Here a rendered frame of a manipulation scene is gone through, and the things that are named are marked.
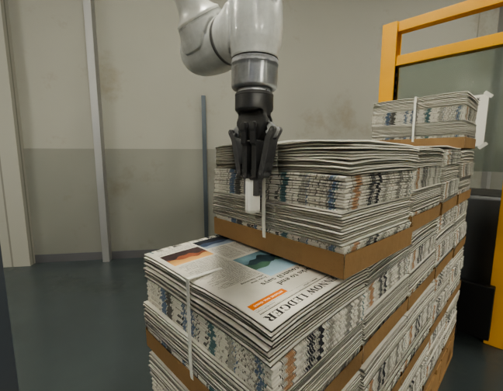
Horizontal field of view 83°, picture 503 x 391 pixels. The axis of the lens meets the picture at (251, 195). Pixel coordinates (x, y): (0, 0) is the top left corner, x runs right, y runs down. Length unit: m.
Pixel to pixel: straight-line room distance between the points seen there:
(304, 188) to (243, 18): 0.31
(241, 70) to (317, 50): 2.79
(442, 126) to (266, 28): 1.03
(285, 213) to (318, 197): 0.08
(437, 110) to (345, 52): 2.10
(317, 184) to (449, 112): 1.02
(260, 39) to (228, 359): 0.53
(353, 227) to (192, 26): 0.50
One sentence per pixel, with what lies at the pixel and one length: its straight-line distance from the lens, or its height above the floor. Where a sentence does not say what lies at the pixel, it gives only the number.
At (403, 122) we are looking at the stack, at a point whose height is 1.19.
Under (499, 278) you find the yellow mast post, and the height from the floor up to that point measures 0.39.
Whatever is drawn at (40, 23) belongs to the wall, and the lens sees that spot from 3.48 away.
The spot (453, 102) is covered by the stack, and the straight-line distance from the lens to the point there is 1.46.
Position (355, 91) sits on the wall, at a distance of 3.40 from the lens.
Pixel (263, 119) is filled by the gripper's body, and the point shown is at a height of 1.10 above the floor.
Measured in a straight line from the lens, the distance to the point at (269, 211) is 0.58.
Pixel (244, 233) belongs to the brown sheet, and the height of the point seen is 0.86.
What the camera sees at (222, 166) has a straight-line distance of 0.71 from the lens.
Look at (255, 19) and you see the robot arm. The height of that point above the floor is 1.27.
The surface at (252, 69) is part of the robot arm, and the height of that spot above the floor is 1.19.
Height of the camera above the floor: 1.04
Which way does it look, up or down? 8 degrees down
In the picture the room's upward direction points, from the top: straight up
